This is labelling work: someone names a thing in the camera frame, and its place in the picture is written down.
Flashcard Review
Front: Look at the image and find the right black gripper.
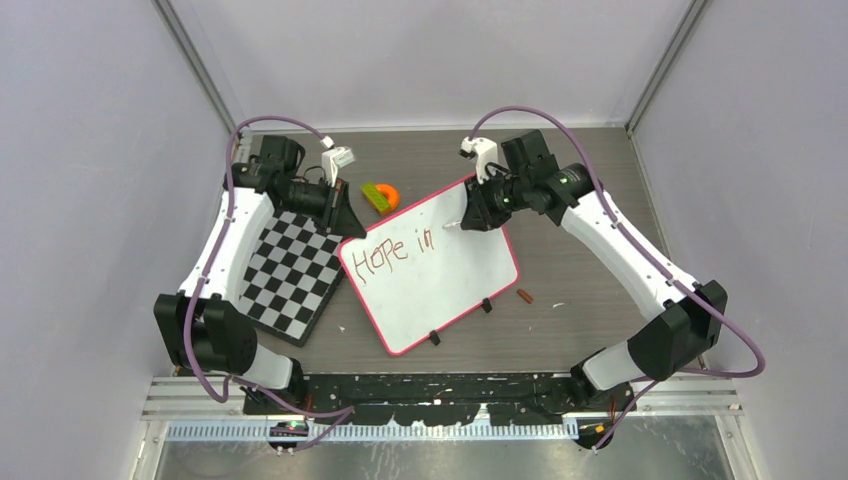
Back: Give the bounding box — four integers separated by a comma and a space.
462, 167, 531, 231

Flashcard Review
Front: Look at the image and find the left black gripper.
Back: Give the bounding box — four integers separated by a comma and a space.
280, 176, 368, 239

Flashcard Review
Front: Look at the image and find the orange green toy block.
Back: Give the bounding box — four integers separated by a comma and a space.
361, 182, 400, 217

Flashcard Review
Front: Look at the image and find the brown marker cap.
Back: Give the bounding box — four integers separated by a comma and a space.
517, 289, 534, 304

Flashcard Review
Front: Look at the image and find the pink framed whiteboard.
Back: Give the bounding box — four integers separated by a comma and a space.
338, 180, 520, 356

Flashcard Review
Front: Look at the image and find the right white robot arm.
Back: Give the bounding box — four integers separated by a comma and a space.
459, 130, 728, 411

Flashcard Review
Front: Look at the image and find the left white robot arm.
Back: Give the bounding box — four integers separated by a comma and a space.
154, 136, 365, 414

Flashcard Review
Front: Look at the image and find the black white checkerboard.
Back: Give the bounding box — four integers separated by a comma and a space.
238, 212, 344, 347

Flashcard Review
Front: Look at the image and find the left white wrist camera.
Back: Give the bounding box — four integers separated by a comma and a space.
320, 135, 356, 186

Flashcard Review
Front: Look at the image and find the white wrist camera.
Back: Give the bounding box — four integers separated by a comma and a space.
320, 135, 356, 186
460, 137, 501, 184

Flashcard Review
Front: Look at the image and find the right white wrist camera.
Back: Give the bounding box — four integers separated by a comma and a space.
460, 137, 501, 184

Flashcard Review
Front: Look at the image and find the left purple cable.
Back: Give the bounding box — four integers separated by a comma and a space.
184, 115, 356, 453

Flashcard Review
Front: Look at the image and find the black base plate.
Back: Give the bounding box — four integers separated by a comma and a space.
241, 372, 634, 427

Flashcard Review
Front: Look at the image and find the aluminium front rail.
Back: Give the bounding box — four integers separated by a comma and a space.
143, 375, 742, 443

